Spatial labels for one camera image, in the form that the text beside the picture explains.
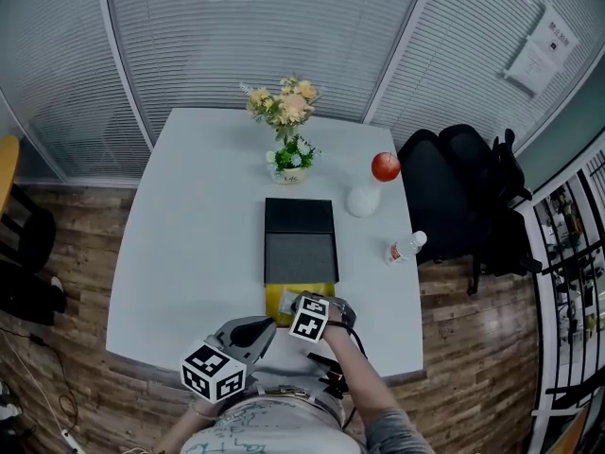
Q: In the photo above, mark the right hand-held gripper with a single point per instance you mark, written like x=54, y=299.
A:
x=309, y=319

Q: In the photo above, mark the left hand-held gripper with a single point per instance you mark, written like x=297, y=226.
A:
x=212, y=374

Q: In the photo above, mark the small white packet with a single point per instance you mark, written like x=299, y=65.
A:
x=287, y=301

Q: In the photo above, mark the black box yellow drawer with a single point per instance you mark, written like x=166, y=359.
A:
x=300, y=253

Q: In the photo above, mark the person's left forearm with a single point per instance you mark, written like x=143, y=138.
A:
x=186, y=431

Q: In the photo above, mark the person's right forearm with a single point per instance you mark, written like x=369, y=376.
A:
x=359, y=376

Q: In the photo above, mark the black waist-mounted device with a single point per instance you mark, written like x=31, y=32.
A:
x=331, y=371

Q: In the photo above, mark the person's white printed shirt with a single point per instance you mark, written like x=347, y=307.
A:
x=269, y=428

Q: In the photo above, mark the clear bottle red label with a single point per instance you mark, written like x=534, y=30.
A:
x=404, y=249

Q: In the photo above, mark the white round vase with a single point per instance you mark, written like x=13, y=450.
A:
x=364, y=201

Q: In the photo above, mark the small potted green plant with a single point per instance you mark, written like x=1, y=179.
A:
x=292, y=161

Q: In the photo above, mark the black mesh office chair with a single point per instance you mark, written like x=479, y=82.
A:
x=425, y=197

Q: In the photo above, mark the red apple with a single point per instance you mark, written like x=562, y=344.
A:
x=385, y=167

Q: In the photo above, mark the white power strip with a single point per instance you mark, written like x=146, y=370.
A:
x=71, y=442

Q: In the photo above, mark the peach flower bouquet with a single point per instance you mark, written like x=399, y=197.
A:
x=288, y=107

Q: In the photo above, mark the round wooden table black base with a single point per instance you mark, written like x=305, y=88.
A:
x=35, y=239

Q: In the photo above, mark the black office chair with headrest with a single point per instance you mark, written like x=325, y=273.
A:
x=468, y=149

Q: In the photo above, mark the white shelf black grid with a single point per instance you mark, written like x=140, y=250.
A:
x=543, y=310

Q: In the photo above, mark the white printed paper sheet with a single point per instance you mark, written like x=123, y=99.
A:
x=531, y=69

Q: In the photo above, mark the white paper sign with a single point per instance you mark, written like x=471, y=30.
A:
x=558, y=31

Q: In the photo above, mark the orange chair white frame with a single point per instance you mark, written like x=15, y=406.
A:
x=576, y=435

